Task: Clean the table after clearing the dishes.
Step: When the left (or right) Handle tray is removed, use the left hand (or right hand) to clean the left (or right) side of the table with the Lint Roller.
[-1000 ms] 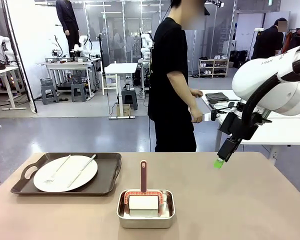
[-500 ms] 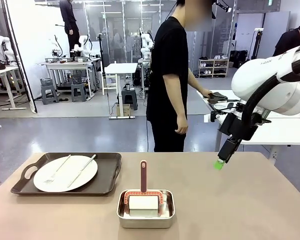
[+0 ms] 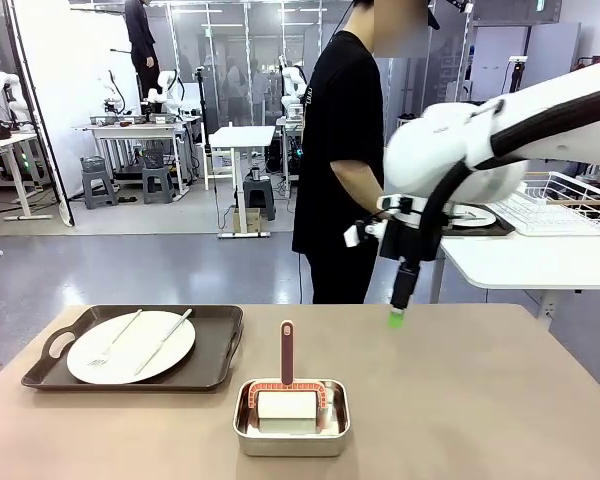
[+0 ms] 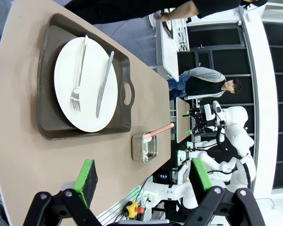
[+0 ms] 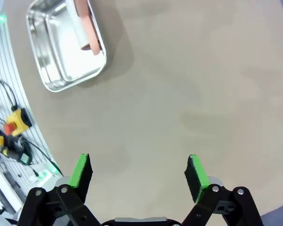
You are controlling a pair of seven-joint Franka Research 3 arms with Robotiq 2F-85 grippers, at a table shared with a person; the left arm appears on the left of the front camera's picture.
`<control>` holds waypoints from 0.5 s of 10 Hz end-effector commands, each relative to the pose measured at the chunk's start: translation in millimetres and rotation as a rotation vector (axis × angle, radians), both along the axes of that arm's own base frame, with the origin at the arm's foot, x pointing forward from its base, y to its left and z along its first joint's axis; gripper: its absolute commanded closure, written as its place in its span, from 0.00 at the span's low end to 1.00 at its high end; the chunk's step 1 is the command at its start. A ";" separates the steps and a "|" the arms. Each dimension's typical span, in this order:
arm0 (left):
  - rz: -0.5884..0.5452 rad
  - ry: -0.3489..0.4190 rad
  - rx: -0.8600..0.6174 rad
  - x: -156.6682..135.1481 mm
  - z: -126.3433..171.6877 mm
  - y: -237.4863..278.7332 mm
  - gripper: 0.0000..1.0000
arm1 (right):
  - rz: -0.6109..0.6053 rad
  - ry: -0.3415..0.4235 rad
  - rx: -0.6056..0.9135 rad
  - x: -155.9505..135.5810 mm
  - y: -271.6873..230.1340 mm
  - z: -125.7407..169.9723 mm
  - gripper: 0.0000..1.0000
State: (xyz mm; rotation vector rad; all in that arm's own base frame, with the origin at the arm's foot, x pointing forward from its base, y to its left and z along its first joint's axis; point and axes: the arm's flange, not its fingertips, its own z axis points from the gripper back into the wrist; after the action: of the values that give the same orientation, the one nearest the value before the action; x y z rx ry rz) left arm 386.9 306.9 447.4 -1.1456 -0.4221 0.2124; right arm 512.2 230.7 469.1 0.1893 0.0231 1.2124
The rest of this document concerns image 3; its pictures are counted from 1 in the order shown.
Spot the cardboard box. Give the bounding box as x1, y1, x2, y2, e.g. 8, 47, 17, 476
232, 207, 262, 235

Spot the person's right forearm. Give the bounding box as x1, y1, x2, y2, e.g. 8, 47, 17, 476
329, 159, 387, 214

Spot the pink handled lint roller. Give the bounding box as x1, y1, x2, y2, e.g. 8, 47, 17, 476
246, 319, 331, 435

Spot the white side table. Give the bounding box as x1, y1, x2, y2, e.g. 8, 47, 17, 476
437, 227, 600, 332

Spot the white lab table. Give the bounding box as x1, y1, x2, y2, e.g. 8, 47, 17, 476
72, 117, 201, 196
0, 132, 54, 221

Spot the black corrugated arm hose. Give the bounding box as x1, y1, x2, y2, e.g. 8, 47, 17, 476
414, 84, 600, 261

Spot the black camera tripod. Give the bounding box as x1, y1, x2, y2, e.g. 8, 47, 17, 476
194, 64, 216, 191

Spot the tripod with white device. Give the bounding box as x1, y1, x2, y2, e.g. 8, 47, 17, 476
502, 55, 529, 96

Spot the white backdrop panel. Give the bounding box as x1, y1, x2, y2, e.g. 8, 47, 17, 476
14, 0, 141, 199

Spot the white standing desk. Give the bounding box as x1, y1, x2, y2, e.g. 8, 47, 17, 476
207, 124, 277, 240

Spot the dark brown serving tray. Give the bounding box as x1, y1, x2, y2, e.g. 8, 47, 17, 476
442, 202, 518, 238
20, 303, 245, 392

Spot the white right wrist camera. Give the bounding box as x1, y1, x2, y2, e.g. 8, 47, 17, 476
343, 195, 415, 250

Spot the rectangular steel tin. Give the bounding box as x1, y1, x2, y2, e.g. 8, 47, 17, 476
232, 378, 352, 459

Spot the bystander in black clothes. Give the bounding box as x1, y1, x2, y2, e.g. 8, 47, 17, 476
123, 0, 157, 101

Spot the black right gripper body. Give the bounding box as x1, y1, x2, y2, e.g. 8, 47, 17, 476
378, 215, 444, 265

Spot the white wire dish rack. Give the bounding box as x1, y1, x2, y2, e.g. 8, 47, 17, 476
499, 170, 600, 238

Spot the black backdrop stand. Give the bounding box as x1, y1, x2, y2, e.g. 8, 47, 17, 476
2, 0, 76, 229

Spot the silver fork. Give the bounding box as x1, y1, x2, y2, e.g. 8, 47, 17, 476
85, 308, 145, 370

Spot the grey plastic stool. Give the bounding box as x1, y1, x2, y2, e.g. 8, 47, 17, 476
140, 167, 176, 205
81, 169, 119, 210
242, 177, 277, 221

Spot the silver table knife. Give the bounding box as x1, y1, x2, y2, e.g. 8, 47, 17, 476
132, 307, 194, 376

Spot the person in black t-shirt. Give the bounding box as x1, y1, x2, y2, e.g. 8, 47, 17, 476
290, 0, 441, 306

